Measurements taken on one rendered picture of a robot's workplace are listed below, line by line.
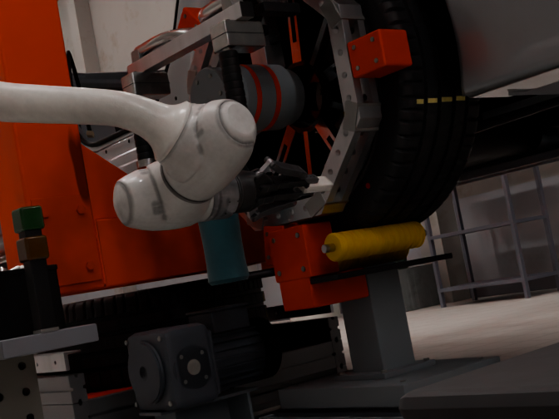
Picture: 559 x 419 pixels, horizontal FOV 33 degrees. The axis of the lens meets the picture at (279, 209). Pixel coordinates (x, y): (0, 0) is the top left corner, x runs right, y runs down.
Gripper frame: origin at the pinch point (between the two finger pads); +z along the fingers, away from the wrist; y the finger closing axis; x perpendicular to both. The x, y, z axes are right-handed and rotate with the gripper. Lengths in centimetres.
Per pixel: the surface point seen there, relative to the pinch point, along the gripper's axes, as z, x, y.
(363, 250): 15.9, -4.7, -14.2
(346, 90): 9.0, 9.4, 14.6
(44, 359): -19, 43, -78
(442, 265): 531, 297, -334
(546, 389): -52, -79, 38
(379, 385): 14.7, -22.9, -34.2
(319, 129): 19.5, 22.0, -2.2
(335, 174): 9.1, 4.0, -1.0
